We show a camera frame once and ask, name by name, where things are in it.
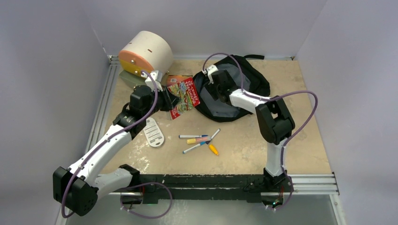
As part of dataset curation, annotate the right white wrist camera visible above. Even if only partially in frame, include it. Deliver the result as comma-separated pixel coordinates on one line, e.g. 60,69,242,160
205,65,218,83

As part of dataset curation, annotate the cream round drawer cabinet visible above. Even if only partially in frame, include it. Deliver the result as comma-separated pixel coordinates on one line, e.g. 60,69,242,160
118,31,174,89

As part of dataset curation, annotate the white marker blue cap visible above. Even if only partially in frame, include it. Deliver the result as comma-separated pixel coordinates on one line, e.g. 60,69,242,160
178,135,208,139

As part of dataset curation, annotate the black student backpack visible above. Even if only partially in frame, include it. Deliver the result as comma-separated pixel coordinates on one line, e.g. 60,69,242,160
193,54,270,123

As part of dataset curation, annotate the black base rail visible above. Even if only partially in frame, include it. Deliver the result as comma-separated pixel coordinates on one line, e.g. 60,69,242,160
118,174,293,206

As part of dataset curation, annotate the upright white marker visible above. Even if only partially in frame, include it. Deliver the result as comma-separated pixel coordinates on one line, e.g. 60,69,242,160
206,128,221,144

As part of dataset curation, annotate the red colourful booklet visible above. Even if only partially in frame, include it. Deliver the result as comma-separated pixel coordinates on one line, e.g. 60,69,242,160
167,78,200,120

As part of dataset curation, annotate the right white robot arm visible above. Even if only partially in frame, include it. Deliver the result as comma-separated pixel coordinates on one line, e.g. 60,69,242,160
205,69,295,191

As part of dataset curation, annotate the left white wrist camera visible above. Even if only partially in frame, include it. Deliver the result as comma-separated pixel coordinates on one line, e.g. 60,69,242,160
145,70,163,91

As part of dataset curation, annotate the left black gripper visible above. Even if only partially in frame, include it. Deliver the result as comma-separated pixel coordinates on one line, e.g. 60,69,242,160
142,84,180,119

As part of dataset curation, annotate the blue orange book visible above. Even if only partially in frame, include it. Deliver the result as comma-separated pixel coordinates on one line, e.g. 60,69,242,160
166,75,192,87

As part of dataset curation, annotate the yellow pink highlighter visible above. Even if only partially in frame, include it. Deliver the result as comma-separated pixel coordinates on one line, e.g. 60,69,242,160
186,136,211,144

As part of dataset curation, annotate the white marker lying lower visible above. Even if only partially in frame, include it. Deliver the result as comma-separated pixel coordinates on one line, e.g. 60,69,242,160
182,142,205,154

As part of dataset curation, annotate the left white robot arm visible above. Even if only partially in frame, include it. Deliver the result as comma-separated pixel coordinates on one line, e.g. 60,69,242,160
53,85,181,218

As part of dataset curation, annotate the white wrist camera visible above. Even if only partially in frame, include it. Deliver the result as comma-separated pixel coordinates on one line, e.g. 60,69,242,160
145,70,163,91
205,65,218,83

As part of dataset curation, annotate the white oval label card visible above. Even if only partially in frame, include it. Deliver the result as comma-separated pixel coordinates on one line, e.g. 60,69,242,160
143,117,165,148

